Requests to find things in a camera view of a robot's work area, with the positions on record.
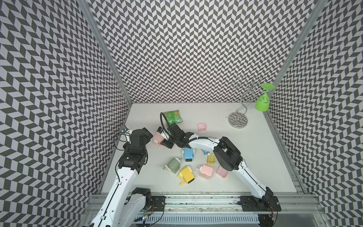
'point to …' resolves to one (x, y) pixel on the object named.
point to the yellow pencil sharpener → (186, 175)
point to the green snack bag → (173, 117)
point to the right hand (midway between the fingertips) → (163, 139)
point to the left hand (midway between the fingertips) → (139, 134)
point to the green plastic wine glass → (263, 104)
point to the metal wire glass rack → (239, 118)
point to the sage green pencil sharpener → (173, 166)
